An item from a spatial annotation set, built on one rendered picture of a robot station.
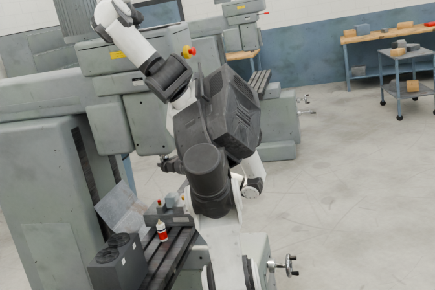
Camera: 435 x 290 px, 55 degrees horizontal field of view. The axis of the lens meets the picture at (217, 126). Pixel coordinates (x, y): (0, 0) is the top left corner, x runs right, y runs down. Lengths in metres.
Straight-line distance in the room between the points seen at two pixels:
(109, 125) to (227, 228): 0.85
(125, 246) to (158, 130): 0.54
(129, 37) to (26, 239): 1.38
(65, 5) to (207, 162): 1.11
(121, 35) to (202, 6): 7.22
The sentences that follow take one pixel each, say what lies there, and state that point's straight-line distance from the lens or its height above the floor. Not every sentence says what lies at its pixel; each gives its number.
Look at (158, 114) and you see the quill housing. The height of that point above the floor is 1.52.
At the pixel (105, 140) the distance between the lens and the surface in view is 2.07.
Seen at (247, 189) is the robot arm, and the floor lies 1.15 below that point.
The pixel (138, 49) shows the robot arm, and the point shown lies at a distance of 1.47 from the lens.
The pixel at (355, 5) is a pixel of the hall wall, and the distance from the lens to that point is 8.32.
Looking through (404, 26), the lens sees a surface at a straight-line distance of 8.02.
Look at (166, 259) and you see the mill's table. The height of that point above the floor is 0.93.
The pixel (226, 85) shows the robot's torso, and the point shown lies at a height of 1.68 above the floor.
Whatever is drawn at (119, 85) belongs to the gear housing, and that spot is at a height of 1.68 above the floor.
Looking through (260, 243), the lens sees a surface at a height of 0.73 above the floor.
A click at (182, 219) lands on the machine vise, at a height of 0.97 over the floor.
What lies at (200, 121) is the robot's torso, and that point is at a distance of 1.43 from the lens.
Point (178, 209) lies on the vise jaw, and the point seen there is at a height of 1.03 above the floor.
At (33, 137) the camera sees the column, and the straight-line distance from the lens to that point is 2.14.
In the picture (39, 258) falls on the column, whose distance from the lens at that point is 2.50.
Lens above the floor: 1.97
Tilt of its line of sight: 17 degrees down
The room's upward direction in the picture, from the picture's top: 11 degrees counter-clockwise
